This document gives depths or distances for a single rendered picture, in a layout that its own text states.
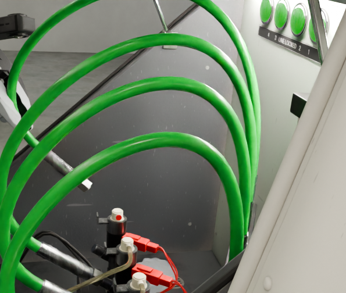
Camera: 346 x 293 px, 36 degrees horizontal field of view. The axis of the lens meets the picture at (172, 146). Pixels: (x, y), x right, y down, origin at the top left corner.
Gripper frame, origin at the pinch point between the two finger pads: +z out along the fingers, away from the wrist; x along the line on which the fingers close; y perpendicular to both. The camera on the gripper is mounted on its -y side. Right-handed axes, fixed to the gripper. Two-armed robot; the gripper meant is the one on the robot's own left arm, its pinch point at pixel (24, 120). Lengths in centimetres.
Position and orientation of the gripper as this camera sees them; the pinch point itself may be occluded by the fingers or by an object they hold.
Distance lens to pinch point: 84.4
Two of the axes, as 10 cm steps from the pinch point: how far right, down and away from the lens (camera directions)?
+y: -7.9, 5.2, 3.3
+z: 5.2, 8.5, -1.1
